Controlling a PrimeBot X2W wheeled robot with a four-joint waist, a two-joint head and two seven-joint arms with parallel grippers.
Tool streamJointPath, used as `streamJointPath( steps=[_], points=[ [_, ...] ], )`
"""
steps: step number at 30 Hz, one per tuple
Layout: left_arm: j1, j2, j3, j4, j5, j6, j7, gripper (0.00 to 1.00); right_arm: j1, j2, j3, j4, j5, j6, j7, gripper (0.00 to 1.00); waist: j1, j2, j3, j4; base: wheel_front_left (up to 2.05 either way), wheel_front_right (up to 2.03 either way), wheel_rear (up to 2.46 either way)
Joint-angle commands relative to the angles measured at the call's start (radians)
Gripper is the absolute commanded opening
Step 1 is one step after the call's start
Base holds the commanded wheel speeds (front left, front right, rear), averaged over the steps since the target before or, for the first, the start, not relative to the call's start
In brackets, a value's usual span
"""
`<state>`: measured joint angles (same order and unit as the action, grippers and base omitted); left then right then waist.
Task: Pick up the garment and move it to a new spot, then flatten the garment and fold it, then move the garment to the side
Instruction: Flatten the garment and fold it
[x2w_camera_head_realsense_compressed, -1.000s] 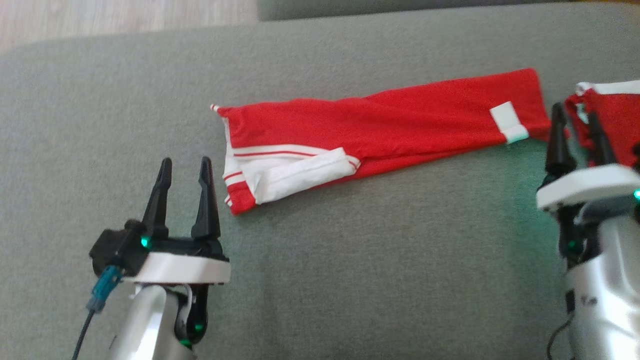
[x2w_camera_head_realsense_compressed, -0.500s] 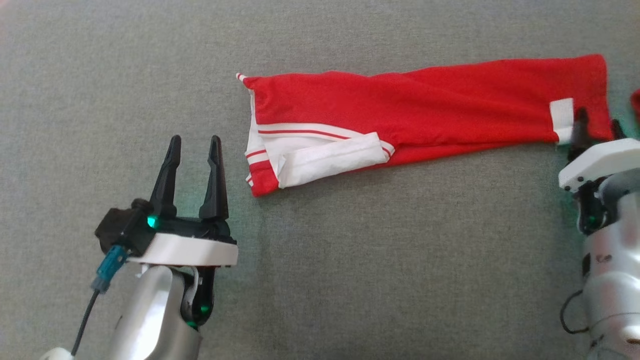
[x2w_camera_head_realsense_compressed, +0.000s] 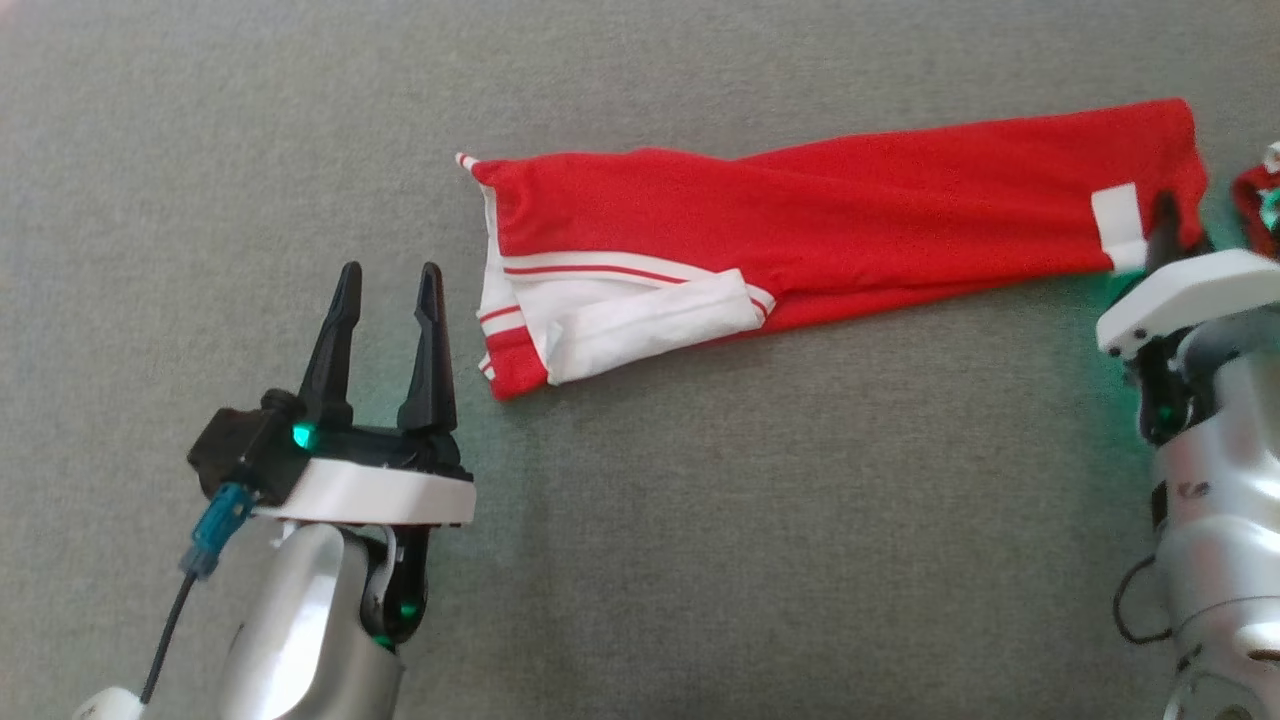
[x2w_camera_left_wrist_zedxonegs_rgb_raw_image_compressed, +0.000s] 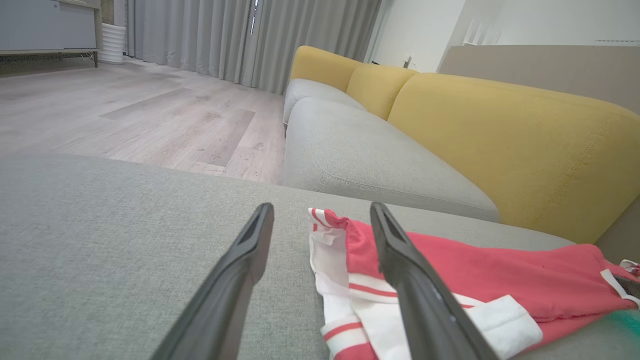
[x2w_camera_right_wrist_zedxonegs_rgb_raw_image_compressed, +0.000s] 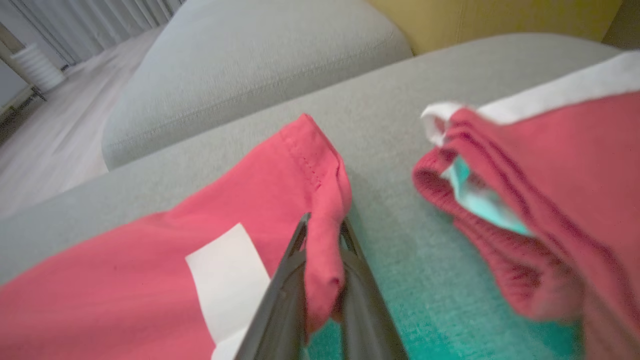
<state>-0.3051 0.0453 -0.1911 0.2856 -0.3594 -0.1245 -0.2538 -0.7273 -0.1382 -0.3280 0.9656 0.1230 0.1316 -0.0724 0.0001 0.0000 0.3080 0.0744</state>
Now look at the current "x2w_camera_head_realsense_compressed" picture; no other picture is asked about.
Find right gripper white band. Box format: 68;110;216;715
1095;190;1280;361

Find red basketball jersey white sleeves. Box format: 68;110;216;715
455;97;1211;402

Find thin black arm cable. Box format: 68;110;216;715
1112;553;1173;647

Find black cable with blue connector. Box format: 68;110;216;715
138;482;257;705

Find red shorts white lining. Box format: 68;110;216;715
1231;140;1280;261

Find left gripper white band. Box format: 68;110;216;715
255;262;477;528

